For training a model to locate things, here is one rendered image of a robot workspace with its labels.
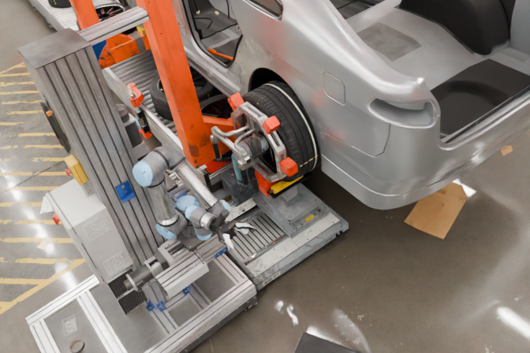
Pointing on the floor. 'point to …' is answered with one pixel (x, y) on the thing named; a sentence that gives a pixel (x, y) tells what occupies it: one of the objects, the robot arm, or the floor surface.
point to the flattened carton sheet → (438, 210)
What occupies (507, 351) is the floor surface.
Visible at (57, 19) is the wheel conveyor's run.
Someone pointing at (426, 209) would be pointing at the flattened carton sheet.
